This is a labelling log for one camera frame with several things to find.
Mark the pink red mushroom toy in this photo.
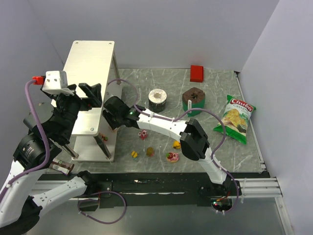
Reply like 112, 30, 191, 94
138, 129, 148, 140

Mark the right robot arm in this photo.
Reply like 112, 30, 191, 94
103, 96, 231, 185

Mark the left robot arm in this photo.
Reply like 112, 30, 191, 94
0, 80, 102, 235

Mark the white two-tier shelf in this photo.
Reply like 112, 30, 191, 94
64, 40, 122, 163

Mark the black and white tape roll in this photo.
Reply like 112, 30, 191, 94
148, 89, 167, 113

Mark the yellow bee toy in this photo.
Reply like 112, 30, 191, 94
131, 151, 138, 160

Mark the olive round toy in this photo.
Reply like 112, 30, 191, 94
146, 147, 155, 157

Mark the brown snack bar wrapper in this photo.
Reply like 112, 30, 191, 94
49, 158, 74, 176

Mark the yellow duck toy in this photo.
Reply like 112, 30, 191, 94
172, 141, 181, 149

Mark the pink donut toy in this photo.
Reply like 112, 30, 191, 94
166, 152, 179, 163

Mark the brown and green cup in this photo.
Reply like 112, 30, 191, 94
182, 87, 205, 111

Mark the red block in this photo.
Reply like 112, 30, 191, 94
190, 65, 204, 83

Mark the green chips bag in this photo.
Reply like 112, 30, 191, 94
221, 95, 256, 144

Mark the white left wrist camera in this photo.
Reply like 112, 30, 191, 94
42, 70, 74, 95

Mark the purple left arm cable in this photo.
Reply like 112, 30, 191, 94
0, 78, 51, 204

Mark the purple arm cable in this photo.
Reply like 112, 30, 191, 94
107, 78, 240, 214
0, 78, 51, 204

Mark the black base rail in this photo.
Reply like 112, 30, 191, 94
77, 171, 242, 209

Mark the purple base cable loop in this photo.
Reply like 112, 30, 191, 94
77, 190, 127, 225

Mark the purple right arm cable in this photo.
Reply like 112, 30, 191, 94
107, 78, 240, 214

